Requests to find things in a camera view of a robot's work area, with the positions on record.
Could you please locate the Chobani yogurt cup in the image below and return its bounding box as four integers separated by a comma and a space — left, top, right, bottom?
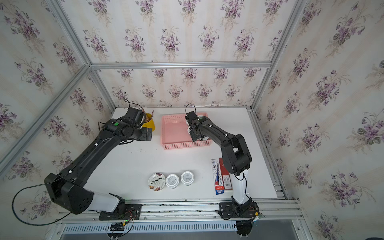
148, 173, 166, 192

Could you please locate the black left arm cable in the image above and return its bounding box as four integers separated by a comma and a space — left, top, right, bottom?
11, 183, 73, 227

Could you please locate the yellow metal pencil cup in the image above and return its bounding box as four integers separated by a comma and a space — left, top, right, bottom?
143, 118, 156, 132

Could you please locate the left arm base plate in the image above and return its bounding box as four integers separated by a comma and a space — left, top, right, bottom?
98, 204, 143, 221

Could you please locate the bundle of coloured pencils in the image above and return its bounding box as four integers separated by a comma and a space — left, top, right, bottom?
146, 111, 154, 122

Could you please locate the small circuit board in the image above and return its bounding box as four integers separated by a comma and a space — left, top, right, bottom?
109, 223, 126, 232

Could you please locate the red pencil box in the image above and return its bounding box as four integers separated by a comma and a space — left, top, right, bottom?
219, 158, 233, 190

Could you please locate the pink plastic basket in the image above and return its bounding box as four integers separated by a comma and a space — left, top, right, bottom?
161, 114, 212, 150

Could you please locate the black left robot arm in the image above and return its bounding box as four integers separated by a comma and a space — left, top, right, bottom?
44, 107, 152, 217

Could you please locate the white ventilation grille strip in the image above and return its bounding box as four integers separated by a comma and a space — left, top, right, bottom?
63, 221, 237, 235

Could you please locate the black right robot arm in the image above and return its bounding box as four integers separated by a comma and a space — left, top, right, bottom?
185, 111, 253, 212

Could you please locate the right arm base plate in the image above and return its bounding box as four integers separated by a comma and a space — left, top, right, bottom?
218, 201, 260, 219

